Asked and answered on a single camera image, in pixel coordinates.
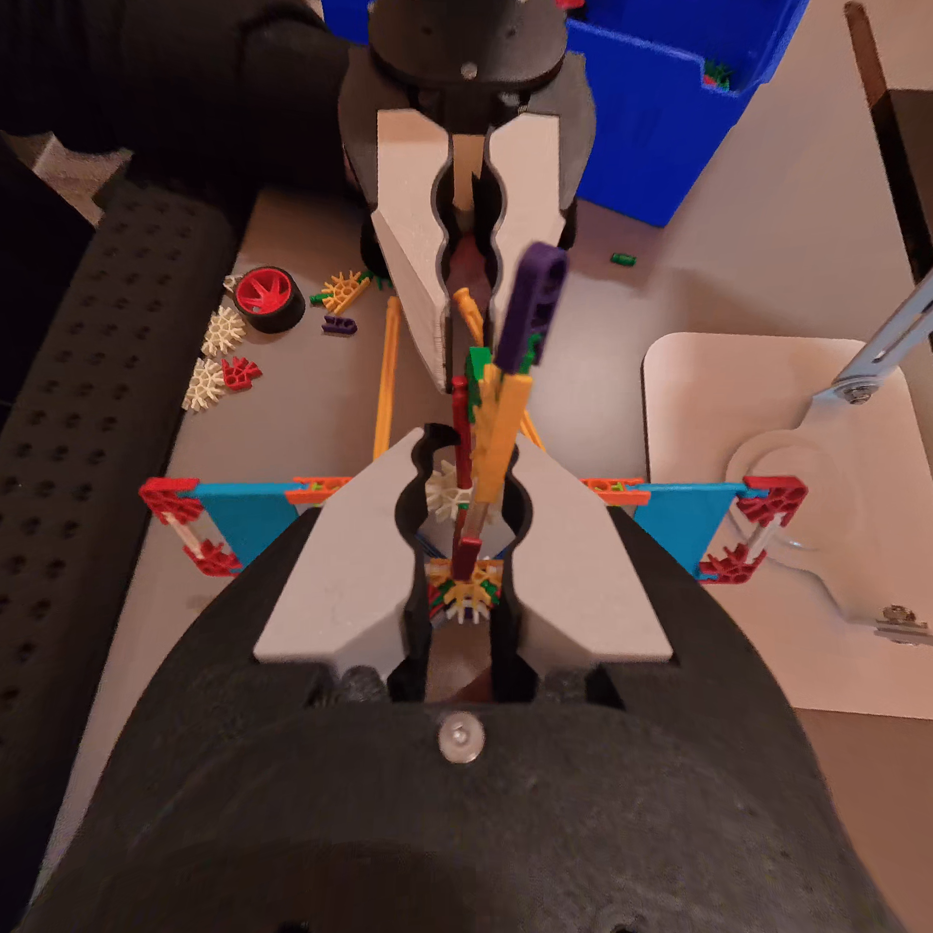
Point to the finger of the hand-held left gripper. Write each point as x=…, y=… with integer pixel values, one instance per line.
x=532, y=182
x=404, y=219

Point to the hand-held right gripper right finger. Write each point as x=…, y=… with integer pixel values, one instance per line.
x=583, y=590

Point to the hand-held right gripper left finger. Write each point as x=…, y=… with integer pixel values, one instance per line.
x=342, y=583

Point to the colourful construction toy airplane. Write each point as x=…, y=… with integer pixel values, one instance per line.
x=248, y=517

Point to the person's left forearm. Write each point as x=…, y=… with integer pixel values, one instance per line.
x=182, y=87

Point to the yellow connector with green rod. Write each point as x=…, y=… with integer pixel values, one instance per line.
x=346, y=290

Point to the small purple toy piece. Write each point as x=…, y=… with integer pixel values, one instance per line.
x=339, y=326

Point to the red toy wheel black tyre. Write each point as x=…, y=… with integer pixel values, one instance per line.
x=271, y=299

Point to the white metal stand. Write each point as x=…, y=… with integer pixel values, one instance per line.
x=729, y=437

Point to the white snowflake connector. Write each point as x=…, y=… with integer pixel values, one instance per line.
x=204, y=385
x=222, y=332

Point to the red green toy pieces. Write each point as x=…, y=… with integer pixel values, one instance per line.
x=718, y=74

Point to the red fan connector piece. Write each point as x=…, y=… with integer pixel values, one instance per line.
x=240, y=372

